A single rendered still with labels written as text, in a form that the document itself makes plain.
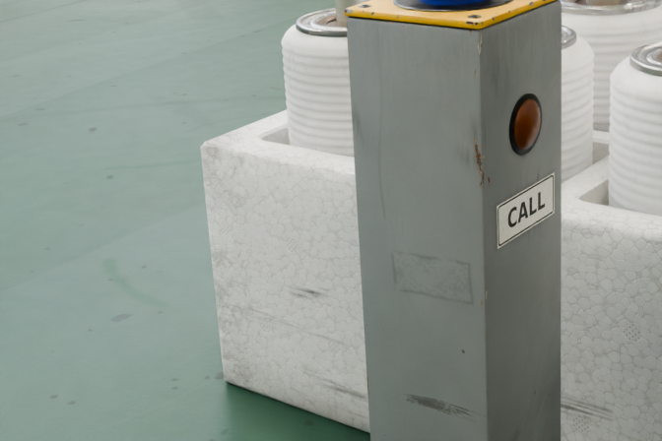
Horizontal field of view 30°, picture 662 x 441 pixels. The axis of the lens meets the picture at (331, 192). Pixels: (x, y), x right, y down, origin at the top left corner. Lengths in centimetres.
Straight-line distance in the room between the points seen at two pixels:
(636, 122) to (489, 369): 18
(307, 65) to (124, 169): 61
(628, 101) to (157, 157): 82
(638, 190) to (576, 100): 8
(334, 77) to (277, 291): 15
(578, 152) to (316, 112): 17
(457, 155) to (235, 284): 35
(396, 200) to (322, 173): 21
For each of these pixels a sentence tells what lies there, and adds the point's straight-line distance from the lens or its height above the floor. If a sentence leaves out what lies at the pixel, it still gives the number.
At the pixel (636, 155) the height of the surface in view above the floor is 21.
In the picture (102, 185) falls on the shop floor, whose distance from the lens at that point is 133.
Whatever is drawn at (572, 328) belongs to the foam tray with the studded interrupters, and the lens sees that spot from 69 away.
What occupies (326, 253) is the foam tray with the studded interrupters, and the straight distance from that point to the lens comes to 78.
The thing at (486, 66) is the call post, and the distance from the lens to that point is 51.
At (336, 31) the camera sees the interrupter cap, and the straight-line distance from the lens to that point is 78.
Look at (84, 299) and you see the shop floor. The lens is 106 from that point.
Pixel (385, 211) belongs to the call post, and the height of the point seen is 22.
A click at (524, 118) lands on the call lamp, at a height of 27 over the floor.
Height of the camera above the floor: 42
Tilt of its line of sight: 20 degrees down
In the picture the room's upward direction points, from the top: 4 degrees counter-clockwise
